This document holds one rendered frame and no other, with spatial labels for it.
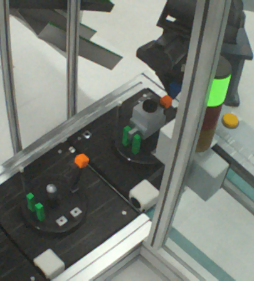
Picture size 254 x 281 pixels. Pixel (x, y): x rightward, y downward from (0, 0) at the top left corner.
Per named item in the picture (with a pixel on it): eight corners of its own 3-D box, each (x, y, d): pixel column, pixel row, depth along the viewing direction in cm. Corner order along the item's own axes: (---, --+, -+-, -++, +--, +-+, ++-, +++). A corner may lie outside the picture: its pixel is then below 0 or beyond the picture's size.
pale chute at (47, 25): (85, 42, 127) (96, 30, 126) (111, 71, 121) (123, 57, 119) (15, 10, 104) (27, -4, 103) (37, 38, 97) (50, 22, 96)
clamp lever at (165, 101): (162, 116, 110) (166, 93, 105) (169, 122, 110) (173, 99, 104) (151, 125, 109) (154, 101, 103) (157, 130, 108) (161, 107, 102)
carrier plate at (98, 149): (143, 93, 122) (144, 86, 120) (217, 152, 112) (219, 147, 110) (66, 143, 110) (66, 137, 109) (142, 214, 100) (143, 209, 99)
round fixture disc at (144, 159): (144, 108, 116) (145, 103, 114) (189, 145, 110) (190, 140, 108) (98, 140, 109) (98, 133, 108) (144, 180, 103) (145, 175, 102)
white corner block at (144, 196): (143, 189, 104) (145, 177, 101) (158, 202, 103) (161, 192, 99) (127, 201, 102) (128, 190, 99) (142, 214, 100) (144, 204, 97)
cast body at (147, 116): (150, 113, 108) (153, 90, 102) (164, 125, 106) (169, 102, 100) (121, 133, 104) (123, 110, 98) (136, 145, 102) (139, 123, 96)
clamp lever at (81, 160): (73, 181, 99) (83, 152, 95) (79, 187, 98) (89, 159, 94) (59, 186, 96) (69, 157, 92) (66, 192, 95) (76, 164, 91)
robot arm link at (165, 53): (174, -8, 87) (142, 17, 80) (212, 7, 84) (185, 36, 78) (169, 33, 96) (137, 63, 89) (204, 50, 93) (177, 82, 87)
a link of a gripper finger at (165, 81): (166, 81, 99) (185, 69, 102) (153, 72, 100) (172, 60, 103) (162, 105, 104) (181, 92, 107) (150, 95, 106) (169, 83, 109)
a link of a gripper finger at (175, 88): (179, 92, 97) (198, 79, 100) (166, 81, 99) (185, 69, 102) (175, 115, 103) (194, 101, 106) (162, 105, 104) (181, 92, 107)
